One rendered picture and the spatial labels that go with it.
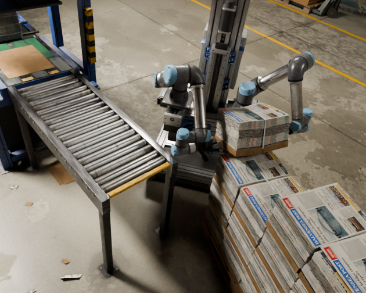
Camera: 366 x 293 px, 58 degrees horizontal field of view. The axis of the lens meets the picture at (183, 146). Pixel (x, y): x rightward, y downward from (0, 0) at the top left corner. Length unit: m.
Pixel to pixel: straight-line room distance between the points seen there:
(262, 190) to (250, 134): 0.34
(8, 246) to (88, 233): 0.56
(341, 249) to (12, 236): 2.20
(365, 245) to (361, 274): 0.16
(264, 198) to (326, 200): 0.37
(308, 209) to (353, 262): 0.29
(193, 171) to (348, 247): 1.55
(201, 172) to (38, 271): 1.43
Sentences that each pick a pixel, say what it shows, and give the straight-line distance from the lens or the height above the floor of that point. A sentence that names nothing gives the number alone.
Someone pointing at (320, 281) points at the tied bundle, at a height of 0.95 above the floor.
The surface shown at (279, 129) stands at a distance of 2.14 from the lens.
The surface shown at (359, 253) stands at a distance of 1.66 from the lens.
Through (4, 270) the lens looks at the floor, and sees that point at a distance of 2.69.
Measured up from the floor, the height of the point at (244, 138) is 1.01.
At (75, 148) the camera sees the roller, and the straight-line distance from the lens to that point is 2.17.
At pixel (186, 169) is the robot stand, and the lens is 2.84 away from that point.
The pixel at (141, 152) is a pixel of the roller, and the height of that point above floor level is 0.80.
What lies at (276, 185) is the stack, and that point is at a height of 0.83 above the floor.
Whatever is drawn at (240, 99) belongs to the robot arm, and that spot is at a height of 0.95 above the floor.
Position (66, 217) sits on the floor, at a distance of 2.82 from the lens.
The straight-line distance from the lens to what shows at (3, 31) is 3.48.
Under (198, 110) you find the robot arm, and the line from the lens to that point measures 2.04.
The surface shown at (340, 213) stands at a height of 1.07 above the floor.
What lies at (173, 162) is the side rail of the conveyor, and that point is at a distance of 2.07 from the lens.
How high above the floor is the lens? 2.25
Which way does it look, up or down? 42 degrees down
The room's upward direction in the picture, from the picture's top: 9 degrees clockwise
